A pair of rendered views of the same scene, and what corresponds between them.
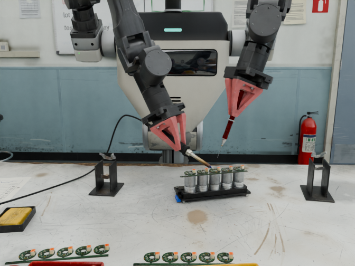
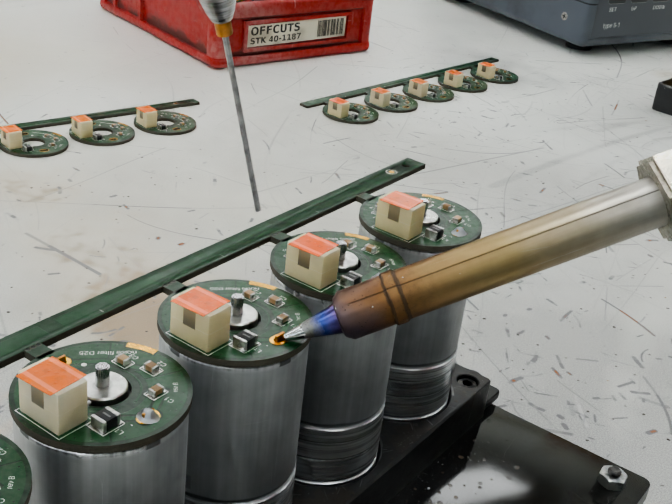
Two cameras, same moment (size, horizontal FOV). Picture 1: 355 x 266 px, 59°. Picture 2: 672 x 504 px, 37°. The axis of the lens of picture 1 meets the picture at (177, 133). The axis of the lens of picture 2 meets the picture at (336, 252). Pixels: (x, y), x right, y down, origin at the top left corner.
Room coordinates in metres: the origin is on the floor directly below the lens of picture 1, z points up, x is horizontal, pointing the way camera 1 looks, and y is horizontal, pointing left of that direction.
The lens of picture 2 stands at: (0.76, -0.16, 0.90)
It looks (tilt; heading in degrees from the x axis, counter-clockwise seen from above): 27 degrees down; 137
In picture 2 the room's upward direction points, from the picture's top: 7 degrees clockwise
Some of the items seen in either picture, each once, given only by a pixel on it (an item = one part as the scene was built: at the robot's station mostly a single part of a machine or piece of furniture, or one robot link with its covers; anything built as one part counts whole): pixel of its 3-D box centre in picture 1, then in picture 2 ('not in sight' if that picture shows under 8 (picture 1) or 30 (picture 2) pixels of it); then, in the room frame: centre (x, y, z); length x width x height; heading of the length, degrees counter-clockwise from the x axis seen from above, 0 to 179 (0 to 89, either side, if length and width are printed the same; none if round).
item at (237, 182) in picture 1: (238, 179); not in sight; (0.66, -0.14, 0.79); 0.02 x 0.02 x 0.05
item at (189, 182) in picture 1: (189, 183); (404, 321); (0.63, -0.03, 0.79); 0.02 x 0.02 x 0.05
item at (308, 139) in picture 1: (307, 138); not in sight; (3.07, -1.31, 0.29); 0.16 x 0.15 x 0.55; 88
